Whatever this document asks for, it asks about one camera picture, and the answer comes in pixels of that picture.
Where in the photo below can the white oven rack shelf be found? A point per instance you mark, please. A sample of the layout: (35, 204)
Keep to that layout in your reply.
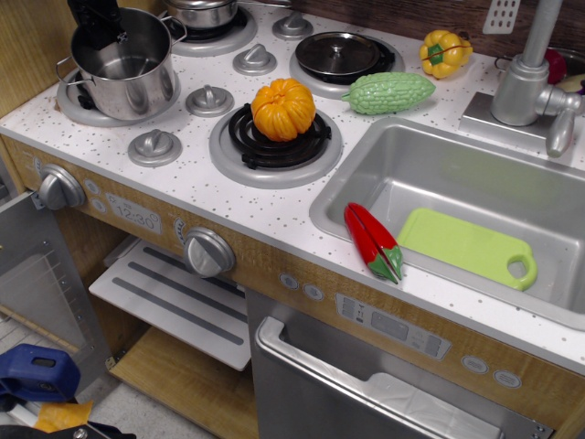
(208, 314)

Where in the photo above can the blue clamp tool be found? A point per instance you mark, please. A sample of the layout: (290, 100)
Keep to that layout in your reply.
(38, 374)

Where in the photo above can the silver toy faucet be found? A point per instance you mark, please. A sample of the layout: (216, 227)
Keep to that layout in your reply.
(526, 111)

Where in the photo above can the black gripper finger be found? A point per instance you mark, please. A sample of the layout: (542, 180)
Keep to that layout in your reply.
(81, 11)
(105, 23)

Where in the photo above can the back left stove burner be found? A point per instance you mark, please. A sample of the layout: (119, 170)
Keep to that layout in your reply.
(243, 31)

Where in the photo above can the front right stove burner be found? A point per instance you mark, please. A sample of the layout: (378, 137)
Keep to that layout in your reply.
(242, 153)

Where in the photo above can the white slotted spatula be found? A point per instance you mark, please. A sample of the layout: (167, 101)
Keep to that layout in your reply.
(501, 17)

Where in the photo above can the green toy bitter gourd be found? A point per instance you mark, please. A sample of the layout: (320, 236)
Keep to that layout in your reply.
(386, 92)

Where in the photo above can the stove burner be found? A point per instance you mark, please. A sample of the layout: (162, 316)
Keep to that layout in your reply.
(333, 87)
(68, 101)
(243, 31)
(242, 153)

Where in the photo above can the silver oven dial left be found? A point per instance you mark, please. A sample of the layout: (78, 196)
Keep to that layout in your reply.
(59, 188)

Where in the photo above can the back right stove burner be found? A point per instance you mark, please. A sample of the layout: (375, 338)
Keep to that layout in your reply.
(333, 87)

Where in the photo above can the red toy chili pepper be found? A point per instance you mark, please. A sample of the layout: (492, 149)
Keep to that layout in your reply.
(377, 247)

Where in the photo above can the yellow toy bell pepper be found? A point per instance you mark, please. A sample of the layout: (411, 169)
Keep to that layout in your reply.
(442, 53)

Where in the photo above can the dark steel pot lid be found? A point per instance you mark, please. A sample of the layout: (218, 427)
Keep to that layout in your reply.
(337, 53)

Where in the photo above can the grey toy sink basin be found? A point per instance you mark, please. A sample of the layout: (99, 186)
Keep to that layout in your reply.
(399, 166)

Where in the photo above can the grey stovetop knob front left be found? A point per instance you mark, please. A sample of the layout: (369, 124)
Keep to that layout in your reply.
(155, 148)

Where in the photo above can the front left stove burner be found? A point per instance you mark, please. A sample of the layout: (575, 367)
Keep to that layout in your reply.
(68, 101)

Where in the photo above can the grey stovetop knob back middle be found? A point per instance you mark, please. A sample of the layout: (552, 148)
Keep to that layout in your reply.
(256, 61)

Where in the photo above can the silver oven dial right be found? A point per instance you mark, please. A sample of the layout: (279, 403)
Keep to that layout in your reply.
(206, 253)

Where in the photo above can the small steel pot at back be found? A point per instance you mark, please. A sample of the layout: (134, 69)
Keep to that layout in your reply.
(202, 14)

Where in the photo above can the tall steel toy pot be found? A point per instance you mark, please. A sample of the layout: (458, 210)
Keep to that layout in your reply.
(132, 77)

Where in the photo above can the silver dishwasher door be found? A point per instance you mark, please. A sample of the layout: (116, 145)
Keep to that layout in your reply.
(312, 380)

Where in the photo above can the grey stovetop knob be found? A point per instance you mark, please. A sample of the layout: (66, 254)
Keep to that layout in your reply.
(292, 27)
(155, 148)
(209, 101)
(256, 61)

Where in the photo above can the silver oven dial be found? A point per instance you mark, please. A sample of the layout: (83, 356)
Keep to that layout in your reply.
(206, 253)
(59, 188)

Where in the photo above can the orange toy pumpkin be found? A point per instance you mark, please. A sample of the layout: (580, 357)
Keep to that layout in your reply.
(283, 110)

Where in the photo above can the open grey oven door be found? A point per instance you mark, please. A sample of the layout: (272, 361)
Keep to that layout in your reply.
(43, 300)

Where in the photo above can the grey stovetop knob centre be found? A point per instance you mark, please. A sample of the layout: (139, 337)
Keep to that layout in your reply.
(209, 101)

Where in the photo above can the yellow tape piece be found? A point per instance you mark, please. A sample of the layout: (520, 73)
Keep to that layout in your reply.
(58, 416)

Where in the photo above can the green toy cutting board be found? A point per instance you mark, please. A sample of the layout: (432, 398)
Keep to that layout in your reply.
(471, 247)

